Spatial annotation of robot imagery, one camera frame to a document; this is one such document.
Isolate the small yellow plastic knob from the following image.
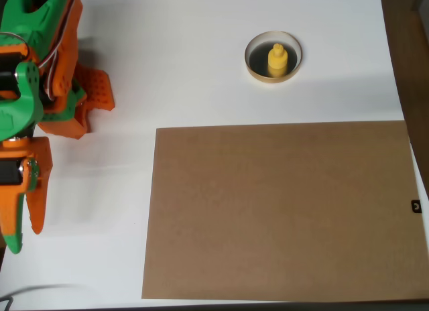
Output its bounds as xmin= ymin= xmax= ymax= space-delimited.
xmin=267 ymin=42 xmax=289 ymax=78

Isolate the orange robot base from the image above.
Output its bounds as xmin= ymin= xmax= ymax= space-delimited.
xmin=37 ymin=63 xmax=117 ymax=141

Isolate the round dish with gold rim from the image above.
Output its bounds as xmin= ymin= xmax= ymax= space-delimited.
xmin=244 ymin=29 xmax=303 ymax=85

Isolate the brown rectangular board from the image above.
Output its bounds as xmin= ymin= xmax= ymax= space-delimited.
xmin=141 ymin=120 xmax=429 ymax=301

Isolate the grey cable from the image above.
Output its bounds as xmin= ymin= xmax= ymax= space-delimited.
xmin=0 ymin=284 xmax=81 ymax=311

